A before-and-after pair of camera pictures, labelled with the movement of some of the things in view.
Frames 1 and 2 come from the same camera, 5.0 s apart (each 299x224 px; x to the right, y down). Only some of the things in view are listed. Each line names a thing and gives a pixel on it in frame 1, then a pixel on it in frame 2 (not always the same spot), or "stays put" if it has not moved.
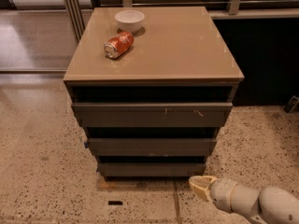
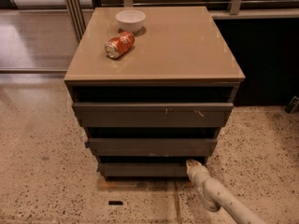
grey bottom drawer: (151, 169) stays put
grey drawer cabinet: (156, 109) stays put
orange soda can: (118, 45) stays put
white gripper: (220, 192) to (196, 171)
